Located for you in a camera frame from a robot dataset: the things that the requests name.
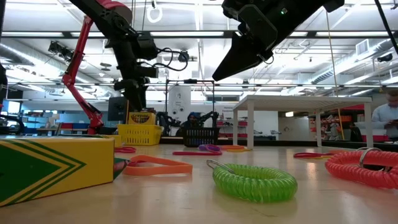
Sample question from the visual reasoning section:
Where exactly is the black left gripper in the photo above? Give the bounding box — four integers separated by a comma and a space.
114, 67, 150, 113

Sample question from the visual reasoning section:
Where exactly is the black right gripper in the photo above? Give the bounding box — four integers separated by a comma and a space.
212, 0, 292, 82

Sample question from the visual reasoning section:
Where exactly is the orange silicone wristband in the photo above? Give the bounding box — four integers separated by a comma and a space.
123, 154, 193, 177
220, 144, 246, 151

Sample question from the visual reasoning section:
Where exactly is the red coil wrist keychain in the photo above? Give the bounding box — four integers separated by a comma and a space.
325, 147, 398, 190

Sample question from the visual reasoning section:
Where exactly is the red desk lamp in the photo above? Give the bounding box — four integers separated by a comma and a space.
61, 0, 133, 135

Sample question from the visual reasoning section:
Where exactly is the black monitor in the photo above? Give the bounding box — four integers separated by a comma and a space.
108, 96, 128, 122

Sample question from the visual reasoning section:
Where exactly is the yellow plastic basket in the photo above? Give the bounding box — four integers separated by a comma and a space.
117, 124, 163, 146

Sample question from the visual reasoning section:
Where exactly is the person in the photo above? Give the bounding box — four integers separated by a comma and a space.
371, 89, 398, 138
185, 111, 201, 128
349, 123, 363, 142

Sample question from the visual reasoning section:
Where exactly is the white table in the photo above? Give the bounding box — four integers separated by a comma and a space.
233, 95, 373, 149

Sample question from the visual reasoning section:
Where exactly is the black plastic basket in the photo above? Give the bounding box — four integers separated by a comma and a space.
182, 126, 221, 147

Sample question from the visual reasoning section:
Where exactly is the black ceiling spotlight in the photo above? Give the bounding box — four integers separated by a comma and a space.
48, 40, 75, 62

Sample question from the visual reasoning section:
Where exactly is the red storage shelf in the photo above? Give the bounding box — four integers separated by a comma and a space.
307, 105, 389, 142

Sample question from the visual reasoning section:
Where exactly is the yellow hanging cord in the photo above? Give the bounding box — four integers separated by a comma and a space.
125, 0, 137, 124
325, 11, 345, 138

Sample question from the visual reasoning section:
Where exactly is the black overhead frame bar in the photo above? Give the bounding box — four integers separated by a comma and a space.
0, 30, 398, 39

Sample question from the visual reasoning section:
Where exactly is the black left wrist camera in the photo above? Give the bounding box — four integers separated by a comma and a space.
135, 65, 159, 78

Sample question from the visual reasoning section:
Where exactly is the black left camera cable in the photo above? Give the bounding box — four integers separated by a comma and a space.
149, 47, 190, 72

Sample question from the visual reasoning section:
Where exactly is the black metal frame stand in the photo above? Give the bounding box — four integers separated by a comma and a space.
165, 79, 216, 138

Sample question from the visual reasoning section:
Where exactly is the white hanging ring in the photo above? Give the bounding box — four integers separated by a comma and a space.
146, 5, 163, 24

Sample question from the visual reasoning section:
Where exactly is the silver ventilation duct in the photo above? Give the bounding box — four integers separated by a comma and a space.
310, 37, 398, 85

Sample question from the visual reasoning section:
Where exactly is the green coil wrist keychain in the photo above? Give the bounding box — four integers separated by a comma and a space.
206, 159, 299, 203

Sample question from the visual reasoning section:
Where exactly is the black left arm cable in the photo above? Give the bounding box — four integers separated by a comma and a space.
0, 113, 25, 135

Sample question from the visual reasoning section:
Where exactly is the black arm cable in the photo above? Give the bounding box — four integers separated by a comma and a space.
0, 113, 25, 135
374, 0, 398, 54

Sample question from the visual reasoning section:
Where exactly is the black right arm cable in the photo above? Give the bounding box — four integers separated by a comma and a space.
374, 0, 398, 54

